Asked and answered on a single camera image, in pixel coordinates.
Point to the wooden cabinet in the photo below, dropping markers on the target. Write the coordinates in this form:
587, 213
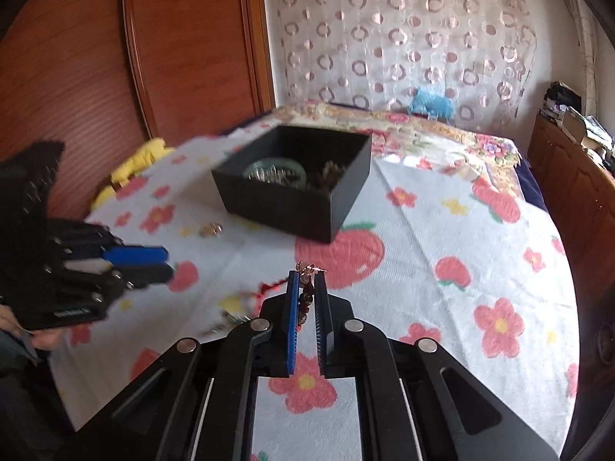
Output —
571, 187

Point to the green bangle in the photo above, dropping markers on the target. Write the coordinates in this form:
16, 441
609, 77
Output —
295, 169

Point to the cardboard box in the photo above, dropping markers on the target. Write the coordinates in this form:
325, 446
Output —
584, 127

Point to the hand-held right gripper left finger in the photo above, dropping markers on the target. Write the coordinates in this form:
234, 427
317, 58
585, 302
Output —
291, 326

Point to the circle pattern wall curtain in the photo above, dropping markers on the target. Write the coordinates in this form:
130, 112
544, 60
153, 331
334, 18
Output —
399, 48

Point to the navy bed sheet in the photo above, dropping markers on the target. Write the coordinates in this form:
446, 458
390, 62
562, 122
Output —
531, 187

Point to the blue plastic bag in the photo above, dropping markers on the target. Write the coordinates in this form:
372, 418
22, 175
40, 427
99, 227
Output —
432, 103

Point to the black box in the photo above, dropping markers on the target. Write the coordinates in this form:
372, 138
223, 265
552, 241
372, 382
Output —
288, 211

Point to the yellow plush toy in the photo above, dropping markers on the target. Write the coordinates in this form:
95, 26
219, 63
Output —
129, 168

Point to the checked window curtain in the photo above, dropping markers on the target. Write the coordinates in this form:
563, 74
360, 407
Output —
584, 43

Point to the silver tiara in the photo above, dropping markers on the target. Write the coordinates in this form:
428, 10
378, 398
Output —
266, 175

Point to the person's left hand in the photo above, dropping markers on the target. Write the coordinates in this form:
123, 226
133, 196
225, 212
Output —
45, 338

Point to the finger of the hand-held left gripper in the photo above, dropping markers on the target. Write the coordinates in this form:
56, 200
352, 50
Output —
149, 276
137, 254

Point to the stack of dark clutter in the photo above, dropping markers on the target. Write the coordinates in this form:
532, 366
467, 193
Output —
559, 101

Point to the wooden wardrobe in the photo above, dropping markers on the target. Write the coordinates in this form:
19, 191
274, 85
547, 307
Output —
144, 81

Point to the dark clothing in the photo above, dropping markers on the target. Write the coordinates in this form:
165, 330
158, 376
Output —
29, 408

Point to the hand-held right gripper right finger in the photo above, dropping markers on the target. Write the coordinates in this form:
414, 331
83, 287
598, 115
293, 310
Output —
321, 326

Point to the strawberry print tablecloth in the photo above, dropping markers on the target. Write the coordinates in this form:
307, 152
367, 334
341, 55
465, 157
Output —
432, 249

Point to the floral bed blanket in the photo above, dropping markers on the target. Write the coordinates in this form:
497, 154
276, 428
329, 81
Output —
432, 134

